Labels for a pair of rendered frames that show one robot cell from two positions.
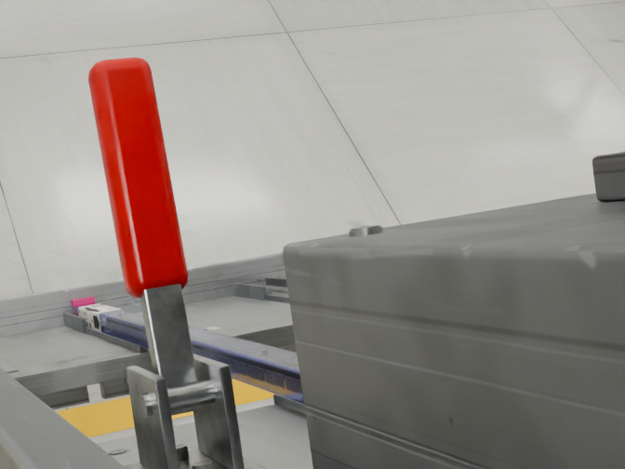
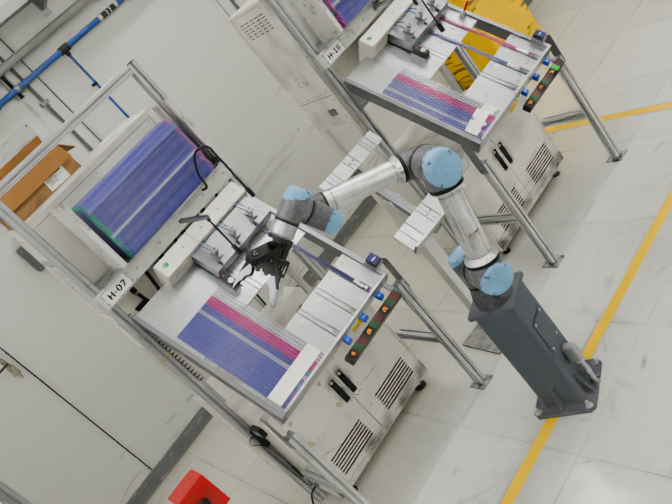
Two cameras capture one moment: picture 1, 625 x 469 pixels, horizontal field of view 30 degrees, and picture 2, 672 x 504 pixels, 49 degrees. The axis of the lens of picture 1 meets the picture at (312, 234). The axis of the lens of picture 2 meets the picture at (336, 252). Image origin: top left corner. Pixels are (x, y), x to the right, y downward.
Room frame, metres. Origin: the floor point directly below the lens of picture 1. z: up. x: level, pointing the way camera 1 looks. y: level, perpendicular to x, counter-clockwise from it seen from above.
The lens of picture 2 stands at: (2.96, 0.35, 2.02)
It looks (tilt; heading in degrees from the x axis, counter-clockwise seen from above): 23 degrees down; 185
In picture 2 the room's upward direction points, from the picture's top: 42 degrees counter-clockwise
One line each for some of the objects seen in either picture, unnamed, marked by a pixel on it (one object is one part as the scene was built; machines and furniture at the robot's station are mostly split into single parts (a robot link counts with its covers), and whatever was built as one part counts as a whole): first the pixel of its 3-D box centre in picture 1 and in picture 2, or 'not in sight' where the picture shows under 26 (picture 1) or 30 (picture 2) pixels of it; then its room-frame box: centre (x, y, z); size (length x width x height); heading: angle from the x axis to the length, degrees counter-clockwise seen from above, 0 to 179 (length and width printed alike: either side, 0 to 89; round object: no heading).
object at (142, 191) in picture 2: not in sight; (145, 187); (0.13, -0.30, 1.52); 0.51 x 0.13 x 0.27; 121
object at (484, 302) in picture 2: not in sight; (486, 285); (0.75, 0.47, 0.60); 0.15 x 0.15 x 0.10
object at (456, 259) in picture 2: not in sight; (470, 263); (0.76, 0.47, 0.72); 0.13 x 0.12 x 0.14; 9
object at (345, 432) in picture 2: not in sight; (313, 387); (0.06, -0.41, 0.31); 0.70 x 0.65 x 0.62; 121
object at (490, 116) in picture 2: not in sight; (456, 120); (-0.55, 0.93, 0.65); 1.01 x 0.73 x 1.29; 31
